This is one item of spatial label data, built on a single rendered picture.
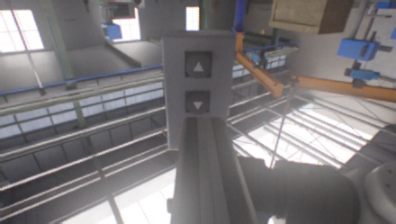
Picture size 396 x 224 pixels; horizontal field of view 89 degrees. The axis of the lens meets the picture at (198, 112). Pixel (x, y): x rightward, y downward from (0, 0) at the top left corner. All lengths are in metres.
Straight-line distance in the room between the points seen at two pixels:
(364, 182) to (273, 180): 0.10
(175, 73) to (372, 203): 0.26
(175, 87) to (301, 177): 0.18
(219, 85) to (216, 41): 0.04
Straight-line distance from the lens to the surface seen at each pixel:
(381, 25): 12.98
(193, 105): 0.20
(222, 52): 0.19
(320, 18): 3.82
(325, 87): 6.07
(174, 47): 0.18
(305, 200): 0.27
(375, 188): 0.30
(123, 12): 11.50
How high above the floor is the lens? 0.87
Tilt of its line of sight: 30 degrees up
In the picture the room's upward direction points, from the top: 179 degrees counter-clockwise
